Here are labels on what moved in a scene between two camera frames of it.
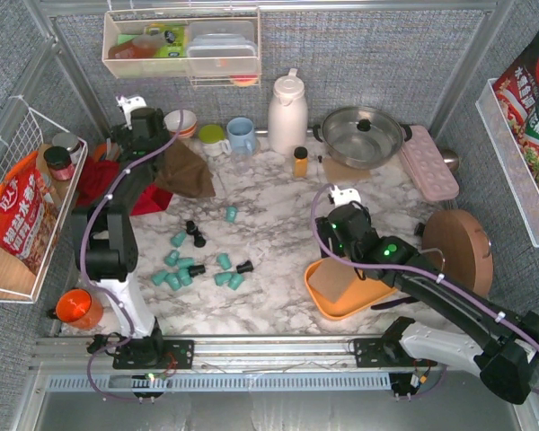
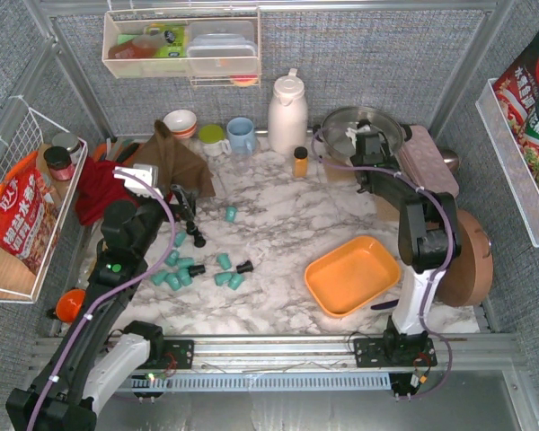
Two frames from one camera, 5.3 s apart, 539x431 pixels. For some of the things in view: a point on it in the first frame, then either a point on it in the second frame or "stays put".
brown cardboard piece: [331, 278] -> [384, 210]
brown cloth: [183, 172] stays put
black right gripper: [325, 231] -> [368, 146]
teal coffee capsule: [231, 213] stays put
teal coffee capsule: [223, 259] stays put
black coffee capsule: [247, 267] stays put
